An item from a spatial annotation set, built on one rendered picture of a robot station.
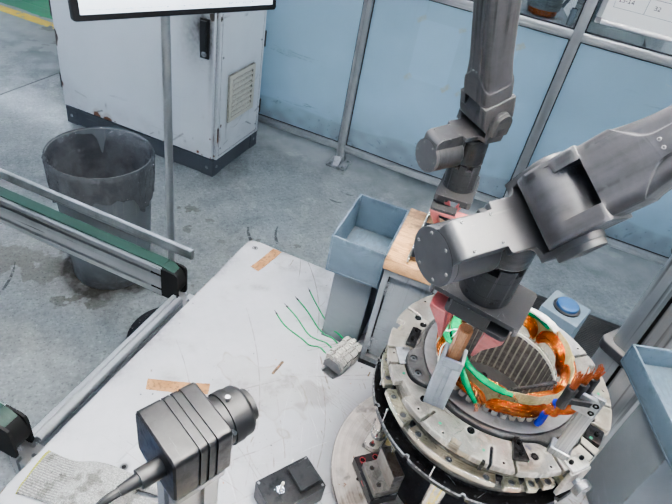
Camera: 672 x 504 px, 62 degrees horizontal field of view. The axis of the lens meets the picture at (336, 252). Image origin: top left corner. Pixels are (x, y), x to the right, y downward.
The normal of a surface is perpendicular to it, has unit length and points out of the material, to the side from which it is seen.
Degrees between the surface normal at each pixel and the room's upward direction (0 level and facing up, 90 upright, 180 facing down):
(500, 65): 95
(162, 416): 0
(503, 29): 98
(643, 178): 74
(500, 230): 31
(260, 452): 0
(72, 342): 0
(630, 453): 90
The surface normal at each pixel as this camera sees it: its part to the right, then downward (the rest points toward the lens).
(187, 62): -0.39, 0.53
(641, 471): -0.99, -0.15
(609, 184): -0.69, 0.07
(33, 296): 0.16, -0.77
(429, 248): -0.88, 0.22
